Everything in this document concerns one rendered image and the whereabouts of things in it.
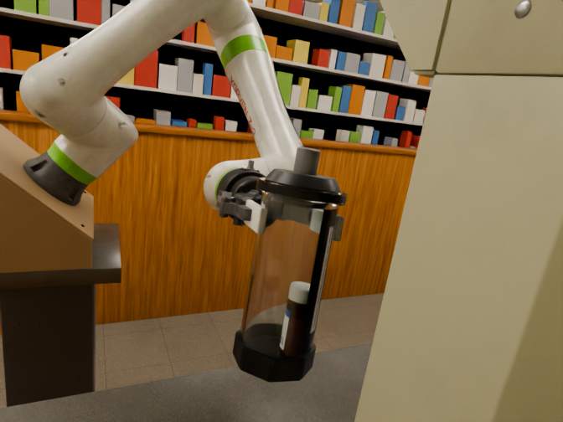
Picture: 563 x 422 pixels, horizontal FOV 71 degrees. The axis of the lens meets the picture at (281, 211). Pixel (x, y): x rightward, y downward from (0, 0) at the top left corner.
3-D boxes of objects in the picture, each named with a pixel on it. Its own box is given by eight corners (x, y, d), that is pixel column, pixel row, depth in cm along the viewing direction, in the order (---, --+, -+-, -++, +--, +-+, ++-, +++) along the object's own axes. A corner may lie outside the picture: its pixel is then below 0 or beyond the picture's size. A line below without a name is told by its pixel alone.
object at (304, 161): (352, 214, 45) (363, 156, 44) (276, 205, 42) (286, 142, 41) (317, 201, 54) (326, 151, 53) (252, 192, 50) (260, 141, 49)
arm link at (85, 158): (27, 135, 92) (87, 78, 94) (74, 163, 107) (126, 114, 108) (54, 167, 87) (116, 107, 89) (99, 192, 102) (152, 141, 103)
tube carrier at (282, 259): (330, 373, 47) (364, 197, 44) (243, 378, 43) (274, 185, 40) (296, 331, 57) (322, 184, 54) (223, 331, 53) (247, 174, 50)
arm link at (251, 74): (224, 87, 99) (227, 52, 89) (267, 82, 102) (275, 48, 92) (267, 216, 85) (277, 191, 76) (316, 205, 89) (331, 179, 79)
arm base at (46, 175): (38, 153, 111) (54, 138, 112) (83, 189, 118) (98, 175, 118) (16, 168, 88) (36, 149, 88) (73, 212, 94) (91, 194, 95)
